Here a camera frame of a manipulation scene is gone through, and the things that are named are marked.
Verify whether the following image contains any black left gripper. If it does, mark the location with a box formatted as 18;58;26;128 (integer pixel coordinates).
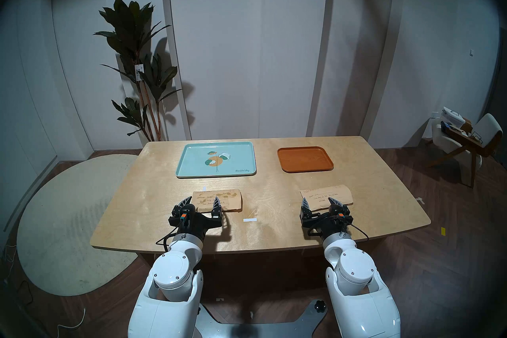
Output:
168;196;223;241

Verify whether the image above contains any tall green leafy plant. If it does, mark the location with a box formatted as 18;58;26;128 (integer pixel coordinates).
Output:
93;0;183;142

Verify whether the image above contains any grey metal robot base plate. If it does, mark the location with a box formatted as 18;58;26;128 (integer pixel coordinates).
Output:
196;300;328;338

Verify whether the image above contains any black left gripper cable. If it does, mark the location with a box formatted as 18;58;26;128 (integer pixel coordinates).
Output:
156;222;181;252

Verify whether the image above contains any white armchair with wooden frame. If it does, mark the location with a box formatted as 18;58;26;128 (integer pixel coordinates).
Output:
430;113;503;188

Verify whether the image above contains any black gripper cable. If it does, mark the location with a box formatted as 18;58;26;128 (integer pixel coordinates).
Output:
156;222;181;252
345;222;370;242

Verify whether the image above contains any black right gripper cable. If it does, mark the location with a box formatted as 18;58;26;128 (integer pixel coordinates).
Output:
345;222;370;242

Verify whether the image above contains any white floor cable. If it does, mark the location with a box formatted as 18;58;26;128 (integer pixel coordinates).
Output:
57;308;86;332

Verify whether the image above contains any round beige rug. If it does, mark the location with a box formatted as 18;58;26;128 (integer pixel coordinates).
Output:
17;154;139;296

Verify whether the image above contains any white box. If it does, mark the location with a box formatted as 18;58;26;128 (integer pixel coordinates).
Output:
441;107;466;128

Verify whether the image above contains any stained brown envelope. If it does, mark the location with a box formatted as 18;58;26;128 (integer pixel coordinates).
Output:
192;189;242;213

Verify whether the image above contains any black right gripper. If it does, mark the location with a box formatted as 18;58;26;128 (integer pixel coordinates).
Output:
300;197;354;239

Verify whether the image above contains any orange tray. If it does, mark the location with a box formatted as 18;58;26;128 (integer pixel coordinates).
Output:
277;146;334;173

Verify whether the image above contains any plain brown envelope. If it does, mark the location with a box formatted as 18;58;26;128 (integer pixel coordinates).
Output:
300;185;354;209

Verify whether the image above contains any teal tray with leaf print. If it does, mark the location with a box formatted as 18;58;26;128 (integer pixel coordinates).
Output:
175;142;257;178

